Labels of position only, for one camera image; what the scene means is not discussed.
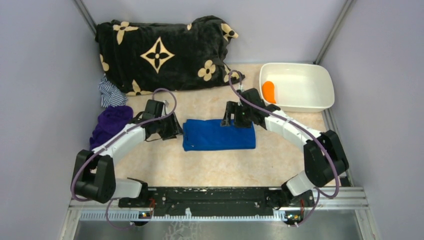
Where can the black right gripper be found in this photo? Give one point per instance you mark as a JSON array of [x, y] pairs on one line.
[[233, 107]]

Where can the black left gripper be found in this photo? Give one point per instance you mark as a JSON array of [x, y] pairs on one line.
[[174, 129]]

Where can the blue towel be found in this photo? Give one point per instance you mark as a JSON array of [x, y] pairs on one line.
[[209, 135]]

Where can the orange towel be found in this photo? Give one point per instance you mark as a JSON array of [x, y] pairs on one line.
[[268, 92]]

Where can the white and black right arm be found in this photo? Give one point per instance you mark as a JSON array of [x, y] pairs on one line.
[[324, 158]]

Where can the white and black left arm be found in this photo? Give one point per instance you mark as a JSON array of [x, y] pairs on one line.
[[94, 177]]

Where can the purple towel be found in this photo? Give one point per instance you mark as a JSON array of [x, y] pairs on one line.
[[109, 123]]

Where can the white plastic basin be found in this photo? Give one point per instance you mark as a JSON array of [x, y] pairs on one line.
[[299, 87]]

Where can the blue white striped cloth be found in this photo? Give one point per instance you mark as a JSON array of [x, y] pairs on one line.
[[110, 95]]

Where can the black floral blanket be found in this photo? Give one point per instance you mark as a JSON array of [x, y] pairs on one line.
[[139, 58]]

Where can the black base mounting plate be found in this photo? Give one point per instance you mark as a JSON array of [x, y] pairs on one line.
[[216, 201]]

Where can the aluminium frame rail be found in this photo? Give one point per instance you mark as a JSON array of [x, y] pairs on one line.
[[345, 217]]

